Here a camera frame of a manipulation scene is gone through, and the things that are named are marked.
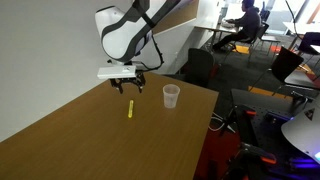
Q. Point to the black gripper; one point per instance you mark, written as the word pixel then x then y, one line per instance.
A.
pixel 130 81

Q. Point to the yellow marker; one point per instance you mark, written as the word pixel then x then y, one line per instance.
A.
pixel 130 109

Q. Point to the clear plastic cup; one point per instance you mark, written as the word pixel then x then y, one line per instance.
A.
pixel 171 98

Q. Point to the black padded office chair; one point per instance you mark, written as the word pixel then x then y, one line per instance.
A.
pixel 200 65

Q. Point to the grey office desk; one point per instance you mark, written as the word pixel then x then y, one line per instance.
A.
pixel 216 28

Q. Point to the seated person in dark clothes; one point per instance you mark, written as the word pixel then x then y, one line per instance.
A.
pixel 250 21

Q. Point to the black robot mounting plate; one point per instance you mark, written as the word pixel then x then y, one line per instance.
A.
pixel 266 100

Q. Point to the black chair with metal legs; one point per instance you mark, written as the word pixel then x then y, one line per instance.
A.
pixel 261 31

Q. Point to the blue office chair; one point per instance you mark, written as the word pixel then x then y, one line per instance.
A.
pixel 265 13

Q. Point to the black tilted chair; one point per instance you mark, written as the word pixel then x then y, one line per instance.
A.
pixel 286 63

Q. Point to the black stand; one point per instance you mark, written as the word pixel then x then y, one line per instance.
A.
pixel 298 98

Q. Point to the dark grey table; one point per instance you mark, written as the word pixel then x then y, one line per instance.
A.
pixel 300 79

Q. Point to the white office table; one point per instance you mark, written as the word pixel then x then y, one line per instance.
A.
pixel 300 27

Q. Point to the dark chair back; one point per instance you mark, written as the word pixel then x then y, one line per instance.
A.
pixel 310 41

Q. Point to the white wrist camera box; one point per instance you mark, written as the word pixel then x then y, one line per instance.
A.
pixel 116 72

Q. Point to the brown wall pinboard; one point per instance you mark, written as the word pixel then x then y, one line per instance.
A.
pixel 183 15

